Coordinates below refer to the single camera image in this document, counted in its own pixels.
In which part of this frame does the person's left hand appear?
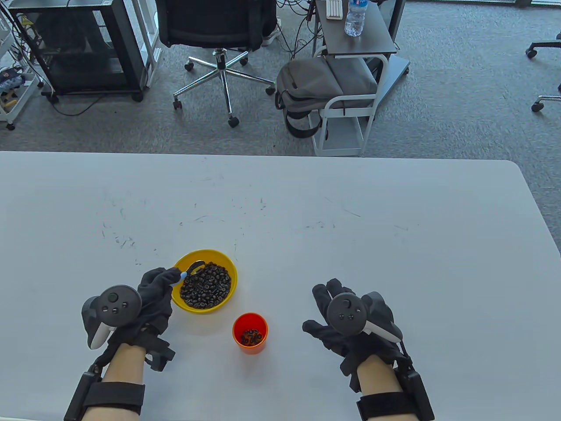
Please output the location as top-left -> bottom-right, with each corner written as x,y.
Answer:
107,268 -> 182,348

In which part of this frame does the person's right hand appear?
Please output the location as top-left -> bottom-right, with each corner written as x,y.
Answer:
302,278 -> 406,365

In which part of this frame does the blue baby spoon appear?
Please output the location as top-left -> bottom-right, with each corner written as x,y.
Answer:
169,260 -> 206,288

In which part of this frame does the orange cup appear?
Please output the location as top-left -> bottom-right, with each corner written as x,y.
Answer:
232,313 -> 269,355

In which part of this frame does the black forearm tracker box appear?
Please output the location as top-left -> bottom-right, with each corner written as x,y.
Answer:
394,346 -> 435,421
64,366 -> 103,421

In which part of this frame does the person's right forearm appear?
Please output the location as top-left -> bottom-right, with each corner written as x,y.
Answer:
356,354 -> 409,421

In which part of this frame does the person's left forearm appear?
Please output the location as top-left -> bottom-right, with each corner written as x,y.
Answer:
81,343 -> 146,421

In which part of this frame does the black handheld controller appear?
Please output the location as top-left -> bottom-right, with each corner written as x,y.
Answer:
82,285 -> 143,350
327,294 -> 403,343

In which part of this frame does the yellow bowl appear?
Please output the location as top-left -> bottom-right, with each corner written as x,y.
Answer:
170,250 -> 238,314

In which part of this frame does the white rack cart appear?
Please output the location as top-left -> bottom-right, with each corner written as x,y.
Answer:
0,9 -> 45,131

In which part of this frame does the grey backpack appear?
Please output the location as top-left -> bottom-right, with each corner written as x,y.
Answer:
275,57 -> 378,139

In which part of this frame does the black wheeled cabinet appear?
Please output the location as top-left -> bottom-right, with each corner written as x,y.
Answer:
8,0 -> 149,104

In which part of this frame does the dark blue pouch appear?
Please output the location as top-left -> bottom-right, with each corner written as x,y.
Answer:
0,67 -> 26,92

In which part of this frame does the black mesh office chair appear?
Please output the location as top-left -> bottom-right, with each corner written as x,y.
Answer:
531,83 -> 561,113
526,33 -> 561,59

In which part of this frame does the white side table dark top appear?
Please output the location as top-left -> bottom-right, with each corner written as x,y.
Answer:
312,0 -> 411,157

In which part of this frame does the clear water bottle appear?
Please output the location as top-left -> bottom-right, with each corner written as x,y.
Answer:
344,0 -> 367,37

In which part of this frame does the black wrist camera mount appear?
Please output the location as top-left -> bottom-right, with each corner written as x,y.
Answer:
340,353 -> 362,392
144,335 -> 176,372

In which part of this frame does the black arm strap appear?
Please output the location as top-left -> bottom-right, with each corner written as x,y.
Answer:
356,392 -> 422,421
83,382 -> 146,415

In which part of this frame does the black floor cable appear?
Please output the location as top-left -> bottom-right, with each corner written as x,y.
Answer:
42,90 -> 105,117

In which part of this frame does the white metal frame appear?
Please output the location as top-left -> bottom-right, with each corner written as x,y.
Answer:
124,0 -> 163,88

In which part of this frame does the black cable bundle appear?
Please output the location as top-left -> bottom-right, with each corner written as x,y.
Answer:
275,0 -> 327,60

